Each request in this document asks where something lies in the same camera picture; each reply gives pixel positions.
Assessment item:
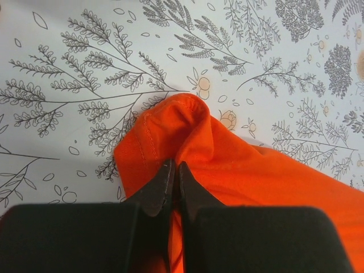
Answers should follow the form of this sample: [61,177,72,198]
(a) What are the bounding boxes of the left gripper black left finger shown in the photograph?
[1,159,175,272]

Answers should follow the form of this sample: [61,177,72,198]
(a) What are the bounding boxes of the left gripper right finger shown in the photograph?
[179,163,354,272]

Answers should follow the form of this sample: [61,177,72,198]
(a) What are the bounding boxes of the orange t shirt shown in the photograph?
[114,93,363,272]

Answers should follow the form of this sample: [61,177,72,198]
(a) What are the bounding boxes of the floral patterned table mat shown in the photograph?
[1,1,363,272]

